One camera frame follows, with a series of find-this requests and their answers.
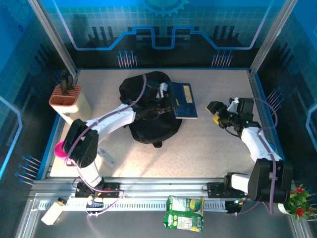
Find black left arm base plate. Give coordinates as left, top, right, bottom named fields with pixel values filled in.
left=75, top=182, right=121, bottom=199

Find blue book with gold label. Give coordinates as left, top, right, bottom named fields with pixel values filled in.
left=168, top=81, right=199, bottom=119

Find potted plant red flowers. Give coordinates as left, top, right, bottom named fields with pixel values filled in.
left=277, top=183, right=317, bottom=223

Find black controller box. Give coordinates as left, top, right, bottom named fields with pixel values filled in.
left=226, top=200, right=245, bottom=214

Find black utensil handles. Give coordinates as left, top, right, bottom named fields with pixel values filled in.
left=60, top=70, right=76, bottom=96

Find white slotted cable duct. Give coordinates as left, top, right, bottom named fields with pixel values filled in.
left=38, top=198, right=227, bottom=212

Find black backpack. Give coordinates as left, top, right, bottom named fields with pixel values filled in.
left=118, top=71, right=184, bottom=149

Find aluminium frame post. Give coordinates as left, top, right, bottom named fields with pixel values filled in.
left=27, top=0, right=78, bottom=77
left=249, top=0, right=299, bottom=75

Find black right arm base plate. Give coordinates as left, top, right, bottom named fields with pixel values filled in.
left=206, top=182, right=248, bottom=199

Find pink plastic cup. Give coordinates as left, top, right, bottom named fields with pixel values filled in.
left=54, top=140, right=75, bottom=167

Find cream utensil holder terracotta top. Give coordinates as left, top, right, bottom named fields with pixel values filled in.
left=49, top=84, right=93, bottom=127

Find clear plastic ruler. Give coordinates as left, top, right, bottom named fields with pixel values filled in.
left=98, top=148, right=116, bottom=170

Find aluminium mounting rail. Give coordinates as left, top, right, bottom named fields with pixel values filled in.
left=29, top=176, right=296, bottom=199

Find green snack bag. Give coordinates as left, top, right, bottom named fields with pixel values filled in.
left=163, top=195, right=205, bottom=233

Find white plastic bottle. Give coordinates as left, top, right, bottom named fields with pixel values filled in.
left=41, top=197, right=67, bottom=226

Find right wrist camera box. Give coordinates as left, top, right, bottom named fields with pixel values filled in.
left=227, top=97, right=240, bottom=113

